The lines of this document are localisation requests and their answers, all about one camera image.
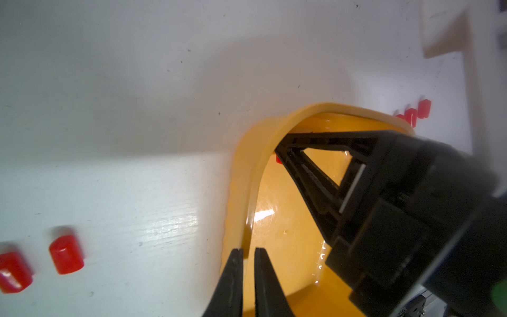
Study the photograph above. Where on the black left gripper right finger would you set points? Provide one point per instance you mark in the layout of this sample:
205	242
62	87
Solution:
269	297

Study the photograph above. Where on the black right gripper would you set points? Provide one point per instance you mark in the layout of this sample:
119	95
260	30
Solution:
399	212

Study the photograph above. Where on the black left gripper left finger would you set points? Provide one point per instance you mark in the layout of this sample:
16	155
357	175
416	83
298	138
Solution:
227	299

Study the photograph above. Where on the yellow plastic storage tray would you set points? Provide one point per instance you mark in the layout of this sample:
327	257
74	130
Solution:
266	210

